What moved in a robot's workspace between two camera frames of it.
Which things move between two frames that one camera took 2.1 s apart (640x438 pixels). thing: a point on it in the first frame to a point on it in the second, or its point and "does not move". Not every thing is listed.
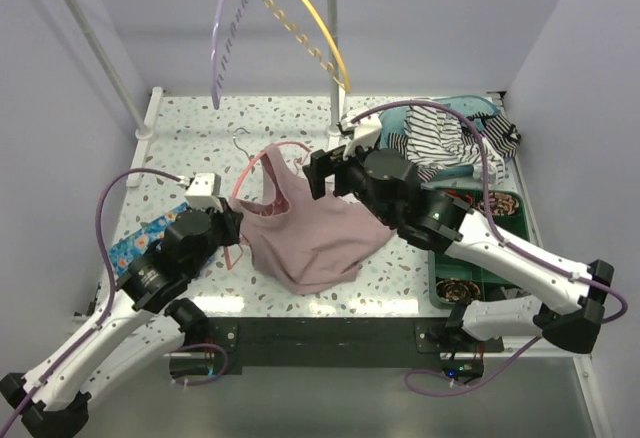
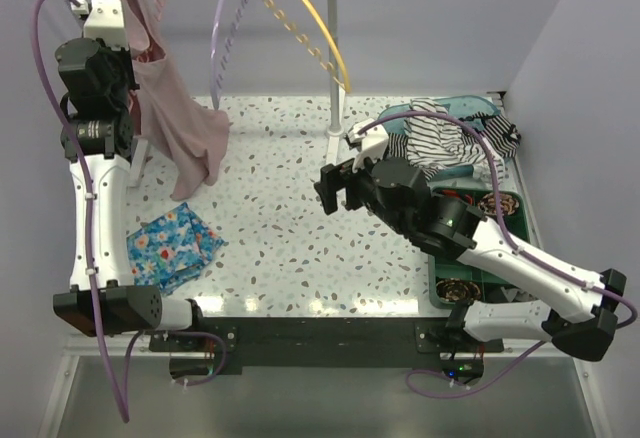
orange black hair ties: [460, 194] does not move
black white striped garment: [434, 138] does not move
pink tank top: [301, 243] to [185, 135]
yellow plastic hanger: [282, 17] does not move
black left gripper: [231, 220] to [125, 57]
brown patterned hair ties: [455, 289] does not move
